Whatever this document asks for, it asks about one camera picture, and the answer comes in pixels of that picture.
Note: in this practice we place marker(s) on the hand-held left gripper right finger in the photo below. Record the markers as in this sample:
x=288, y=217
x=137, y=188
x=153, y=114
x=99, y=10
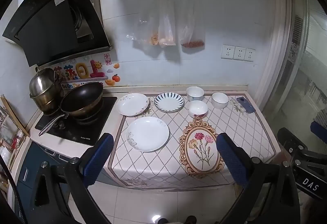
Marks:
x=231, y=160

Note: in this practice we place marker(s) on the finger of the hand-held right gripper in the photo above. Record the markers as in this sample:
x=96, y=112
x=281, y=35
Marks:
x=290, y=138
x=319, y=128

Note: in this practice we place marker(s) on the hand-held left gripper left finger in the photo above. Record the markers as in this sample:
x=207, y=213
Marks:
x=98, y=160

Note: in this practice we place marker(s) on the white bowl with dark rim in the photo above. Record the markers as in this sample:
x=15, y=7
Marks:
x=220, y=100

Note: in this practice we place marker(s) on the diamond pattern floral tablecloth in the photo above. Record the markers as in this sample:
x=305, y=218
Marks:
x=245, y=132

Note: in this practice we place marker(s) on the black gas stove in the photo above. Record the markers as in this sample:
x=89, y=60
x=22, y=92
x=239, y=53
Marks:
x=84, y=129

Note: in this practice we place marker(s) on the blue smartphone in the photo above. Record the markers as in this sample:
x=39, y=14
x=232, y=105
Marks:
x=245, y=105

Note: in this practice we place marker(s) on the large white floral plate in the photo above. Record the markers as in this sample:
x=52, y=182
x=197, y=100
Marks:
x=148, y=134

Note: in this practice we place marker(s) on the white bowl with red flowers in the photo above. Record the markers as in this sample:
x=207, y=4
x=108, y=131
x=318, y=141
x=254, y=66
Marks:
x=198, y=109

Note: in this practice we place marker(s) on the sliding glass door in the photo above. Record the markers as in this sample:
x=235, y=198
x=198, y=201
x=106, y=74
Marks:
x=293, y=73

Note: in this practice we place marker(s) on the white plate with floral rim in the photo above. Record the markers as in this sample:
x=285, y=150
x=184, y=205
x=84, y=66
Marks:
x=131, y=105

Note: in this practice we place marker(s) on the blue kitchen cabinet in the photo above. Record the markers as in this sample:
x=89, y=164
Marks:
x=33, y=162

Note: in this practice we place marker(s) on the black shoe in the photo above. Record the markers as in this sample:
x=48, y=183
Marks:
x=190, y=220
x=162, y=221

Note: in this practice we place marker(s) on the white bowl with coloured dots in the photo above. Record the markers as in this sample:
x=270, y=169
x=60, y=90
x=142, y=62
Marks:
x=194, y=93

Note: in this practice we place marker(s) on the blue striped plate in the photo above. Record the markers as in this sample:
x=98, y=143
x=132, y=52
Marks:
x=168, y=102

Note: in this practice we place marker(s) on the stainless steel pot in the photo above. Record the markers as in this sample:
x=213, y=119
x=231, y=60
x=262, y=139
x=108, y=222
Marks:
x=44, y=88

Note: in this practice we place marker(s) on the wooden board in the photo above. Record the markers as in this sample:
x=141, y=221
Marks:
x=14, y=116

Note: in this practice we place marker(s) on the plastic bag with red food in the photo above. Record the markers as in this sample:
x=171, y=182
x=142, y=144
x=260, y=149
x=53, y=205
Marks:
x=193, y=34

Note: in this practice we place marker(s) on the clear plastic bag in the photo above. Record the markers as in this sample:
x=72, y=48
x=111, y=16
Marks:
x=147, y=34

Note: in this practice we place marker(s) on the black range hood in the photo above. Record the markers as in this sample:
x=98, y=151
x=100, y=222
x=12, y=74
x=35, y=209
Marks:
x=46, y=27

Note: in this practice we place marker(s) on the plastic bag with pale food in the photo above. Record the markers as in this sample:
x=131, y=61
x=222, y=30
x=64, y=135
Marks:
x=167, y=29

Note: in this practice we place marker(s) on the colourful wall stickers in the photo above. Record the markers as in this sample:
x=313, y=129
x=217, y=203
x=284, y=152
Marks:
x=84, y=71

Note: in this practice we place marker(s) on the white wall socket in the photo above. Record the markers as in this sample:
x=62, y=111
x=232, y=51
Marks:
x=227, y=52
x=239, y=53
x=249, y=55

